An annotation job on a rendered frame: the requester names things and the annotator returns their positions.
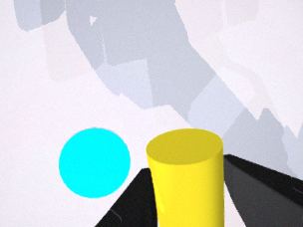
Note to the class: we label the yellow cylinder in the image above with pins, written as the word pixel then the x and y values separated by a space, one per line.
pixel 187 174

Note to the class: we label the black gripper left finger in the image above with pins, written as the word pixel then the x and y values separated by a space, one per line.
pixel 135 207

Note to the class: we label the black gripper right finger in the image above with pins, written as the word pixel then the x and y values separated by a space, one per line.
pixel 262 196

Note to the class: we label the cyan circle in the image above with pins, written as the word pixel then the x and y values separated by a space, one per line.
pixel 95 162

